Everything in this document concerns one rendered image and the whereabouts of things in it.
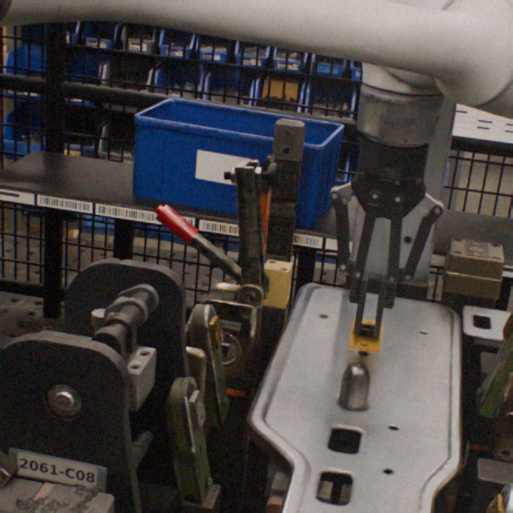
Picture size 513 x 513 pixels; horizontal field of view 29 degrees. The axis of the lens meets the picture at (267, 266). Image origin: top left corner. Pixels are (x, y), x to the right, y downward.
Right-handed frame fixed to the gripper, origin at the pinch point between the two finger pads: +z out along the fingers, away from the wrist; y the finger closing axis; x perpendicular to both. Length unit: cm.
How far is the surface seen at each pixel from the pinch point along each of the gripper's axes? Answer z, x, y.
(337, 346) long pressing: 6.5, 0.8, -3.3
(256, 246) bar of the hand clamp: -5.8, -1.8, -14.0
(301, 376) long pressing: 6.4, -8.7, -6.3
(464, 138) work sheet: -9, 54, 10
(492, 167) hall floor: 109, 491, 48
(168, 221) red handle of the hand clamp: -6.8, -1.1, -24.9
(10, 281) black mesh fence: 31, 55, -70
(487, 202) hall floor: 109, 414, 43
